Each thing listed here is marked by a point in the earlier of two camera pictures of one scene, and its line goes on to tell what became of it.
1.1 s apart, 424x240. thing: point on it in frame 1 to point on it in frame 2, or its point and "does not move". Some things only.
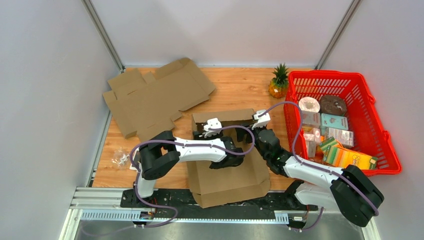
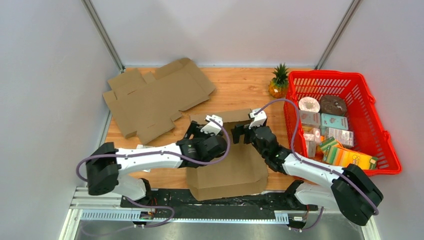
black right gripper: [240, 134] does not move
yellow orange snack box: [341, 157] does not move
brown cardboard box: [249, 179] does not move
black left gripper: [198, 136] to [195, 129]
